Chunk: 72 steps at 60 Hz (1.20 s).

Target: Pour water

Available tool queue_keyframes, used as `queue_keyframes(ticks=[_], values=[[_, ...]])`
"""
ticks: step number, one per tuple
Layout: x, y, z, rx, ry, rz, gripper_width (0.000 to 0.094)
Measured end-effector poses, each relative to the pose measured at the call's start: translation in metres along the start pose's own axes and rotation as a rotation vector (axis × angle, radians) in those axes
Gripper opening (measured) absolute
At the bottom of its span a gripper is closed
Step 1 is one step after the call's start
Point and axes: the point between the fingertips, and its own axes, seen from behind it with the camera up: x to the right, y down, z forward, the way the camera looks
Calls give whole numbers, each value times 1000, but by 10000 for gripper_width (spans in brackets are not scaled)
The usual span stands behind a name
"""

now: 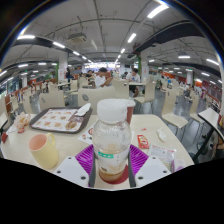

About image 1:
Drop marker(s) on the clear bottle with white cap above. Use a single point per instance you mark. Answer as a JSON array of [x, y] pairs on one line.
[[111, 140]]

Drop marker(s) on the printed colourful paper sheet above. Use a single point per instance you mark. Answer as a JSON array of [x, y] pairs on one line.
[[86, 136]]

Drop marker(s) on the dark food tray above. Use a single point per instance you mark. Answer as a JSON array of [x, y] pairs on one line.
[[55, 120]]

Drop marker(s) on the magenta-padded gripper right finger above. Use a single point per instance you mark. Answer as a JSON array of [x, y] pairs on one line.
[[151, 170]]

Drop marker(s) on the red paper cup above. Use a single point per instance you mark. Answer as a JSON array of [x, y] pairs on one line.
[[131, 113]]

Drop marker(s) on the pale yellow mug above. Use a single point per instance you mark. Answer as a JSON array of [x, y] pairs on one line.
[[45, 153]]

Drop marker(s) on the white side table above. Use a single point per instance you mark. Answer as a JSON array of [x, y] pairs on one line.
[[210, 116]]

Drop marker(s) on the white napkin on tray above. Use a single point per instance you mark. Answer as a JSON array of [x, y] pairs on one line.
[[83, 109]]

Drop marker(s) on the small red sauce packet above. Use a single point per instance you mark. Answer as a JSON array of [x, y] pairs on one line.
[[143, 141]]

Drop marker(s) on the ceiling air conditioner unit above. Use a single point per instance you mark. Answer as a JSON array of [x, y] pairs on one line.
[[77, 37]]

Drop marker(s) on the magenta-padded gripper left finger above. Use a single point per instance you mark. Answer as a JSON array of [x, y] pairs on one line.
[[71, 170]]

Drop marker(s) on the clear plastic wrapper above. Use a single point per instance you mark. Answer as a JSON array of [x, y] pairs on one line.
[[162, 156]]

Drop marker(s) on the crumpled white napkin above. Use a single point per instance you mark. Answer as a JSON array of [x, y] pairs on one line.
[[161, 135]]

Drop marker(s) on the ceiling lights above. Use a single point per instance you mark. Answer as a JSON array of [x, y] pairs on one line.
[[156, 10]]

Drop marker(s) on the crumpled orange food wrapper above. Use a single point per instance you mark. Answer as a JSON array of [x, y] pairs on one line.
[[21, 121]]

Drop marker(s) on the beige chairs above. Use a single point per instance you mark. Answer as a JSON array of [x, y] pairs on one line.
[[95, 95]]

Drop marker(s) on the person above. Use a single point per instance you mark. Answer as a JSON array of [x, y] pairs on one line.
[[100, 80], [218, 148], [133, 77]]

